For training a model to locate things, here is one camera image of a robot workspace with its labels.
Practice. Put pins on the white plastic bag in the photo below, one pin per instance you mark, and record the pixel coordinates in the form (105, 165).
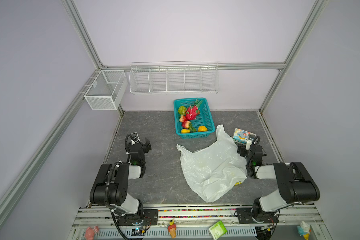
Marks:
(213, 171)

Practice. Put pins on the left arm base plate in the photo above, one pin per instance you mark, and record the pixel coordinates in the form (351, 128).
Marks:
(145, 217)

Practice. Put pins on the fake yellow lemon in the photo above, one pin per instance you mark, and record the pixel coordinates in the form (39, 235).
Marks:
(185, 131)

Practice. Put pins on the colourful tissue pack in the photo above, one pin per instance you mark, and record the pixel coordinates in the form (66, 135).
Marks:
(241, 136)

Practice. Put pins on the white wire shelf rack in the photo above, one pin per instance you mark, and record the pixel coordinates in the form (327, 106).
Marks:
(174, 78)

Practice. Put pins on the green white box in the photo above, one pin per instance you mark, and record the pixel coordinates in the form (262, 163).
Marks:
(217, 230)

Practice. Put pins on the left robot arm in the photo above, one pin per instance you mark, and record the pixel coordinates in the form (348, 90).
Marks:
(110, 188)

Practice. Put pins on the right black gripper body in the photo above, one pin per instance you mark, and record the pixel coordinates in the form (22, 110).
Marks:
(242, 151)

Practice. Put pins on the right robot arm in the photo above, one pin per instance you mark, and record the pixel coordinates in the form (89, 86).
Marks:
(294, 186)

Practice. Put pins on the toy ice cream cone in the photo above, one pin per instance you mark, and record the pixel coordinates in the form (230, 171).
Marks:
(172, 228)

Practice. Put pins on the fake peach with leaves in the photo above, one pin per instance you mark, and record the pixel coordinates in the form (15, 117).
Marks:
(186, 124)

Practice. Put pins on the blue toy ice cream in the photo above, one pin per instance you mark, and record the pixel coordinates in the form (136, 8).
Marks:
(304, 230)

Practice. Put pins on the pink toy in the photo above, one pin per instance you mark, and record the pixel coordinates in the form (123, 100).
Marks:
(90, 233)

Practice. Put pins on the fake green fruit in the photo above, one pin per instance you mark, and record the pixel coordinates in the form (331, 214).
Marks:
(182, 110)

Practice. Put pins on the fake red peach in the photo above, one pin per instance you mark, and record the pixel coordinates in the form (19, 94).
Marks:
(182, 118)

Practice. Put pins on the fake orange fruit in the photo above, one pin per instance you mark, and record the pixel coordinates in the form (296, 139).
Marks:
(202, 129)

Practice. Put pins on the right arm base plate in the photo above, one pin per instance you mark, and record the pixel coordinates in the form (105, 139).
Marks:
(250, 216)

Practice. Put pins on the white mesh wall basket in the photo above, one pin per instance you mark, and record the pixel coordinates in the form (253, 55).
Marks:
(106, 91)

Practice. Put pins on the teal plastic basket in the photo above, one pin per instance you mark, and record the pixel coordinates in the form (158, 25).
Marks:
(203, 119)

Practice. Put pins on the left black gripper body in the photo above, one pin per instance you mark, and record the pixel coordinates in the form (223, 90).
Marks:
(145, 145)

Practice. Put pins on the fake red dragon fruit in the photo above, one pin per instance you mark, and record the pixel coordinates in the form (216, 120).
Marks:
(193, 110)

